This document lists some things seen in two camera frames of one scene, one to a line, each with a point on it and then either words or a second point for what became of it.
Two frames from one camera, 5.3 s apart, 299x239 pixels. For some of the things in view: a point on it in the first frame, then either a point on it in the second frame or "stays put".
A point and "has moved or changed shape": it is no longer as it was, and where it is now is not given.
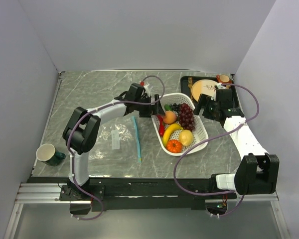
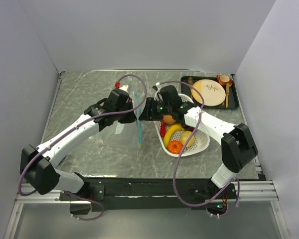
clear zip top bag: [118, 141] has moved or changed shape
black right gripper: [205, 100] → [147, 115]
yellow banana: [168, 131] stays put
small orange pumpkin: [174, 146] stays put
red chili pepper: [161, 125] stays put
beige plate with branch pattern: [204, 86] stays put
